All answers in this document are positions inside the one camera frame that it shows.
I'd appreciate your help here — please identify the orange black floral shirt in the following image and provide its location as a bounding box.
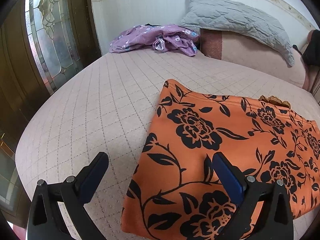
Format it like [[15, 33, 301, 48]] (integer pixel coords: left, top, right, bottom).
[[121, 79, 319, 239]]

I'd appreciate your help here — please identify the pink quilted mattress cover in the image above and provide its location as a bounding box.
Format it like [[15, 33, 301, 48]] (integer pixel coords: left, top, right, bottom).
[[15, 49, 319, 239]]

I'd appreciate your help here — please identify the striped floral back cushion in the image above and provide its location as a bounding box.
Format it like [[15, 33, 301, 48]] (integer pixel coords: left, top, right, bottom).
[[311, 72, 320, 105]]

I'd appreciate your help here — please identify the black garment on sofa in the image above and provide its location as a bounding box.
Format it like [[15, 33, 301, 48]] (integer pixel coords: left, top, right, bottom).
[[292, 29, 320, 67]]

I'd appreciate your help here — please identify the pink bolster cushion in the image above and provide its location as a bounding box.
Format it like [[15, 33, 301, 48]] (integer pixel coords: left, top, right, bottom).
[[200, 29, 309, 90]]

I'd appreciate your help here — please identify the wooden stained glass door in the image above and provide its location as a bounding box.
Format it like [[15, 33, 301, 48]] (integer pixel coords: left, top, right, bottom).
[[1, 0, 101, 227]]

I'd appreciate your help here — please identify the purple floral garment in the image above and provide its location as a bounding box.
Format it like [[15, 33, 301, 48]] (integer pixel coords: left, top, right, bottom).
[[109, 24, 199, 57]]

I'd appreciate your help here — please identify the grey quilted pillow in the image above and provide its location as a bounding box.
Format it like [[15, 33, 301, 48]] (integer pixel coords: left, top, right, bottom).
[[180, 0, 295, 67]]

